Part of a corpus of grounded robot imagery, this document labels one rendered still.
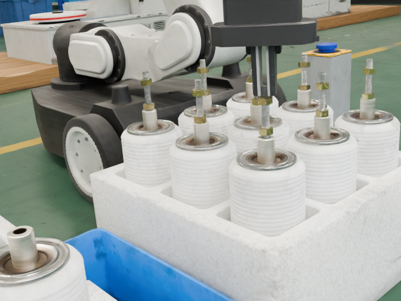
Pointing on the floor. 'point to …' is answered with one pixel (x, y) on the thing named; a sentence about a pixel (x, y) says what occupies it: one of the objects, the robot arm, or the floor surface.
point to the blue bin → (135, 271)
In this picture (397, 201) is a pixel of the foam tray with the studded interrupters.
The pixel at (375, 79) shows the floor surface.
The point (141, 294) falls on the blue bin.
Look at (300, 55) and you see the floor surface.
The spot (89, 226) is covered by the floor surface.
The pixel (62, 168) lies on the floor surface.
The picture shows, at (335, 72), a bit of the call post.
